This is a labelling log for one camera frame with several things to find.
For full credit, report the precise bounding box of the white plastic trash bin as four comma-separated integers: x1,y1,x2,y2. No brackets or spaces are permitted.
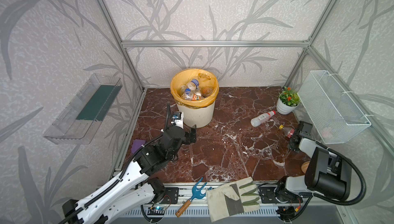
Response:
177,101,215,128

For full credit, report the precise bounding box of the beige green work glove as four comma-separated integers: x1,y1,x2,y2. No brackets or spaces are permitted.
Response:
206,177,260,222

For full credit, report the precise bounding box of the blue garden hand fork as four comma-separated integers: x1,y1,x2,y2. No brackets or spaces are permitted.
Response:
175,177,207,217

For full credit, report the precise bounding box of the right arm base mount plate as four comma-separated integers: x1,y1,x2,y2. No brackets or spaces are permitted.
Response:
258,185,279,204

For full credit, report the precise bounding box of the blue cap pepsi bottle front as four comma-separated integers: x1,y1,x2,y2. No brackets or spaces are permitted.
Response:
181,88,195,101

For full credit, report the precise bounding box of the clear acrylic wall shelf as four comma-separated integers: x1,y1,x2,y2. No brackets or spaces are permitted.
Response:
43,74,123,145

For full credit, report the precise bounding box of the purple silicone spatula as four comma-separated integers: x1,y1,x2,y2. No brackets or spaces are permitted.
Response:
130,139,146,154

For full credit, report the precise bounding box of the red label clear bottle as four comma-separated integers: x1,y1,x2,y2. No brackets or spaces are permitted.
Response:
279,125,295,139

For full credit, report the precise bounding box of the white wire mesh basket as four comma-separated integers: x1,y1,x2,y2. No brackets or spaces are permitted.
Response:
298,70,371,145

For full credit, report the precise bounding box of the yellow bin liner bag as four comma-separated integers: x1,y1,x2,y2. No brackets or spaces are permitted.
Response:
170,69,219,109

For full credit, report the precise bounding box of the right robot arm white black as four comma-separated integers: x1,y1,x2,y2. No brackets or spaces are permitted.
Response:
275,121,367,206

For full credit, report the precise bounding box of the blue pepsi label bottle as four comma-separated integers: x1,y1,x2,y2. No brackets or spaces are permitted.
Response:
186,79,199,91

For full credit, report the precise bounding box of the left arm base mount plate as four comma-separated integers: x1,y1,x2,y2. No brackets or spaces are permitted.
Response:
160,187,180,204

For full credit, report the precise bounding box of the green circuit board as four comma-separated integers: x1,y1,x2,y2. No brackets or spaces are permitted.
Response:
147,206,169,216

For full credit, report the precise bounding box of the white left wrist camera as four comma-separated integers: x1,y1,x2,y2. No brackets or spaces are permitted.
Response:
171,111,184,129

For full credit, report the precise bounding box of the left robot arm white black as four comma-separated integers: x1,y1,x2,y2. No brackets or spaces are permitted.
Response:
61,107,197,224

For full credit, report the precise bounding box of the orange cap small bottle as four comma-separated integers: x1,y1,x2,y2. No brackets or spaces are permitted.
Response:
201,86,214,98

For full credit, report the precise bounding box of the potted plant white pot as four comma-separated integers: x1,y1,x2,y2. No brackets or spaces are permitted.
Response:
277,86,301,115

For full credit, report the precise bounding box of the red cap white bottle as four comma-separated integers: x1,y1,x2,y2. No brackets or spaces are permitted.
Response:
250,111,276,127

